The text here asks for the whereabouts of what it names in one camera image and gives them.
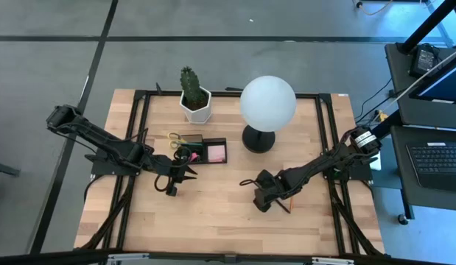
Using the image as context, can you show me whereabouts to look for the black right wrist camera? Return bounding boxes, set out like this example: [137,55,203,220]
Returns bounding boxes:
[253,197,272,213]

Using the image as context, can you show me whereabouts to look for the black power adapter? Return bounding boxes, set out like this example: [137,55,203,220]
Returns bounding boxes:
[409,43,441,79]

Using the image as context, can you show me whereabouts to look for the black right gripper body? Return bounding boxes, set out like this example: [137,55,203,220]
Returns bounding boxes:
[253,169,290,202]

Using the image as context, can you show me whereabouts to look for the black desk organizer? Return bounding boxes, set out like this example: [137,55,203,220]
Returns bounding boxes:
[174,132,228,166]

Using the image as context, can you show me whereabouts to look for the black stand pole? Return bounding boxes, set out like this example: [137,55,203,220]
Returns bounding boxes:
[396,0,456,55]

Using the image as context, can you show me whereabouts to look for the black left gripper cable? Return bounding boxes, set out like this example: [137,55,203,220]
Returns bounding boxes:
[154,172,173,193]

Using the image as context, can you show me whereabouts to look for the white hexagonal plant pot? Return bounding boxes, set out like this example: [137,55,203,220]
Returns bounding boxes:
[178,86,213,125]

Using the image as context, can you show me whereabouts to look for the pink sticky note pad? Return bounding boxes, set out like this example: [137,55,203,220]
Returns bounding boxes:
[207,144,227,163]

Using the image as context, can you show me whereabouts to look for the black aluminium table frame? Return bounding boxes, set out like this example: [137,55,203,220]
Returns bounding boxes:
[74,88,385,258]

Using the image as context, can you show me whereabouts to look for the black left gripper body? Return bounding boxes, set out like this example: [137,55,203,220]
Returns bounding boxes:
[152,156,189,185]

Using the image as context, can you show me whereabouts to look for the thin white rod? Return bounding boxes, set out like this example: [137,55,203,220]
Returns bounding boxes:
[391,46,456,105]

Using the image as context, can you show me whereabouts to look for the black computer monitor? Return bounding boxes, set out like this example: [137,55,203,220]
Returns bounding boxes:
[408,51,456,106]

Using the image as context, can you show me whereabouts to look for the green cactus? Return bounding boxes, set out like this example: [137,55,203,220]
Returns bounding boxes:
[179,65,208,107]

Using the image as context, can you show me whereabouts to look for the black side desk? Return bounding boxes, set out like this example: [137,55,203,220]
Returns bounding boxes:
[384,43,456,130]

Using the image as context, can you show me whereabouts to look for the black rig crossbar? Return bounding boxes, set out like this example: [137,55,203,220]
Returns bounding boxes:
[0,249,456,265]

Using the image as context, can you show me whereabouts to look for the yellow-handled scissors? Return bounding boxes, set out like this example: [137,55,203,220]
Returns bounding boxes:
[167,132,189,150]

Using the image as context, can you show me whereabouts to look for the black keyboard tray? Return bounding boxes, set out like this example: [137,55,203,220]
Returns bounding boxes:
[391,124,456,194]

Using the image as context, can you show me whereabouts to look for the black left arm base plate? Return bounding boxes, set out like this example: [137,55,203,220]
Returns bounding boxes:
[90,150,142,177]

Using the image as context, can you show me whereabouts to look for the grey furniture foot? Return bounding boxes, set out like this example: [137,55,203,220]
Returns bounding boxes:
[0,160,21,177]

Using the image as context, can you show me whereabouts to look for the white globe table lamp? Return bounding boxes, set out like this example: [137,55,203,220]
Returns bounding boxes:
[239,75,298,155]

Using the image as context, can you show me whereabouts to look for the black keyboard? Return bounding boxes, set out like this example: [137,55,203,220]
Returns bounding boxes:
[406,141,456,192]

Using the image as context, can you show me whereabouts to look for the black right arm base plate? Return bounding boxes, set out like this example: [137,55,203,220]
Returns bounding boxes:
[321,165,374,183]

